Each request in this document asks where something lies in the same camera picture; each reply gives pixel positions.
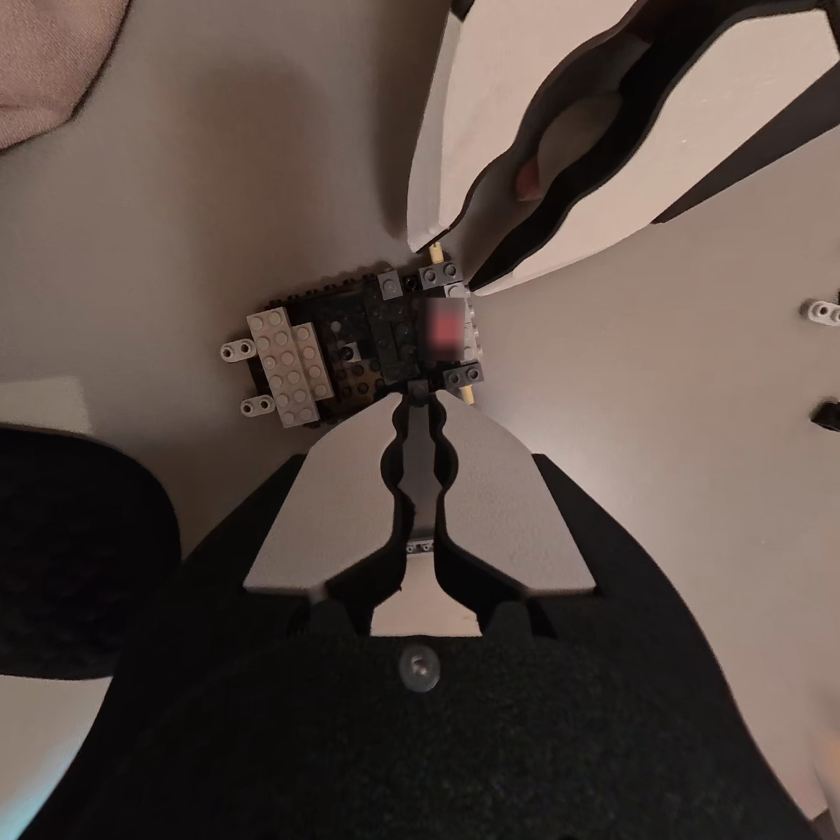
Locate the person's taupe sweatshirt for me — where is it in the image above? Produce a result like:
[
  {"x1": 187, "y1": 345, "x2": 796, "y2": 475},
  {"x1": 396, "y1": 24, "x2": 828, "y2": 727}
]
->
[{"x1": 0, "y1": 0, "x2": 135, "y2": 152}]

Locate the grey desk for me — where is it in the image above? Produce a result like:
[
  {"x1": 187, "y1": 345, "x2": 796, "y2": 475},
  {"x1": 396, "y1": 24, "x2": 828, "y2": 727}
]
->
[{"x1": 0, "y1": 0, "x2": 840, "y2": 840}]

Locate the black toy brick car chassis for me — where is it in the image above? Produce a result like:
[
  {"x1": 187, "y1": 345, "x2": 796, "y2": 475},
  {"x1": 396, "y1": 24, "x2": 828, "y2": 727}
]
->
[{"x1": 220, "y1": 239, "x2": 490, "y2": 431}]

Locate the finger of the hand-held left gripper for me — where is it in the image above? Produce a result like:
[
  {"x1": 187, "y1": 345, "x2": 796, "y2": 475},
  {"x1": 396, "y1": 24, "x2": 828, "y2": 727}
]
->
[
  {"x1": 406, "y1": 0, "x2": 637, "y2": 255},
  {"x1": 469, "y1": 0, "x2": 840, "y2": 299}
]

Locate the person's left hand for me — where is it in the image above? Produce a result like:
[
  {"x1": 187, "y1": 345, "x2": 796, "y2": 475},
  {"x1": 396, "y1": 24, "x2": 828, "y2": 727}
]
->
[{"x1": 515, "y1": 156, "x2": 547, "y2": 202}]

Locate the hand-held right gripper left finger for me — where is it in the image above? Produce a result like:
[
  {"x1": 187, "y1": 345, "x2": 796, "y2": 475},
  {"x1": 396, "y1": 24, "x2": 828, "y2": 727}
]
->
[{"x1": 243, "y1": 392, "x2": 411, "y2": 636}]

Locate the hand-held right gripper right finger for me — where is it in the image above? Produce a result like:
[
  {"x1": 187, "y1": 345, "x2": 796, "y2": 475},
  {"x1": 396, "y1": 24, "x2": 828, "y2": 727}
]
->
[{"x1": 430, "y1": 391, "x2": 598, "y2": 636}]

